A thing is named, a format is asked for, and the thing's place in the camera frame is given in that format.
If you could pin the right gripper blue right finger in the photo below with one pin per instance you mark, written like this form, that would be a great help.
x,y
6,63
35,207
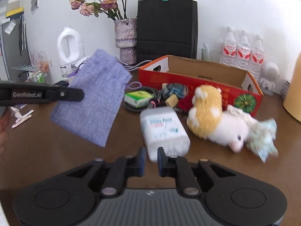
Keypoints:
x,y
181,170

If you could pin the dried pink rose bouquet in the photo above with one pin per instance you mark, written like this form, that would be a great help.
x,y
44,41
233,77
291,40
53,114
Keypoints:
x,y
114,9

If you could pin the blue patterned cloth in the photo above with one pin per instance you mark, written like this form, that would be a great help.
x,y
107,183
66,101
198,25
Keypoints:
x,y
180,90

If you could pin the yellow thermos jug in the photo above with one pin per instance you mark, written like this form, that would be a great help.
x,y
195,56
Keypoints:
x,y
292,102

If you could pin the black paper shopping bag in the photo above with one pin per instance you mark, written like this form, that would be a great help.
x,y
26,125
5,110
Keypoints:
x,y
167,27

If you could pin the small yellow eraser block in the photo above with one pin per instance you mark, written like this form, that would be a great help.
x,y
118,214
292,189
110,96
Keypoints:
x,y
172,101

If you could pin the water bottle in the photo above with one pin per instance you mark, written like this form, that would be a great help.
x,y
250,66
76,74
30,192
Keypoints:
x,y
257,58
229,48
244,51

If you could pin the grey refrigerator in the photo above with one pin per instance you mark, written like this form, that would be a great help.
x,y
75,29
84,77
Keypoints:
x,y
14,50

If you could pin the white detergent jug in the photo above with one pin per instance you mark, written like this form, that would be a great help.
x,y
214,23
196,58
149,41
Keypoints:
x,y
70,48

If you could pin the white astronaut speaker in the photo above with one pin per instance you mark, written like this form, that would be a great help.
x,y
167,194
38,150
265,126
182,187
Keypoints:
x,y
270,74

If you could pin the glass cup with straw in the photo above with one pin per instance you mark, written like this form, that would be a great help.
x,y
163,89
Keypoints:
x,y
209,55

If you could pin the greenish plastic bag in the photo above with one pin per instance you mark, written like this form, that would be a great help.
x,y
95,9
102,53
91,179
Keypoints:
x,y
261,137

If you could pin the person's left hand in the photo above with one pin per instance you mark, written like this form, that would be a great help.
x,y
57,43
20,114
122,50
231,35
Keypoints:
x,y
5,119

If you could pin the purple fabric pouch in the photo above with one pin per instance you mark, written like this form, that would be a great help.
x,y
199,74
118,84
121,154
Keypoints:
x,y
103,80

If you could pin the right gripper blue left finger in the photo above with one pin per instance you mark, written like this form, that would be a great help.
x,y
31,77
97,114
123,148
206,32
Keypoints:
x,y
118,172

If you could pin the right water bottle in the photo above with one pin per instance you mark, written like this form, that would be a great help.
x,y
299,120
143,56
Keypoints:
x,y
257,58

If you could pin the yellow white plush toy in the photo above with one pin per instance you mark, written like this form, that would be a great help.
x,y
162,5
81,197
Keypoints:
x,y
208,121

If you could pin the cotton swab plastic box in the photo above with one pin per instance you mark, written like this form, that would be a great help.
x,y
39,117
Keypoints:
x,y
161,127

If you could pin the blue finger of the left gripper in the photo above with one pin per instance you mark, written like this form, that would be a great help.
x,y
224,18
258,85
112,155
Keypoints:
x,y
63,93

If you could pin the left water bottle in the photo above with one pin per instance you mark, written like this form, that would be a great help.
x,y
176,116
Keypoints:
x,y
229,48

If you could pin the red cardboard pumpkin box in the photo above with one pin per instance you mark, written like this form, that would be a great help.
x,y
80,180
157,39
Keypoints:
x,y
239,88

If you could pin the green tissue pack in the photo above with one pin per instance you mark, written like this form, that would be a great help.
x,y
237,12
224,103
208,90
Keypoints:
x,y
138,99

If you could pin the middle water bottle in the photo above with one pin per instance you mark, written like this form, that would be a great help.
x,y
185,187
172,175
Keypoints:
x,y
244,51

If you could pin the purple ceramic vase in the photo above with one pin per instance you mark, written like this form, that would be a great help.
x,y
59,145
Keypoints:
x,y
126,39

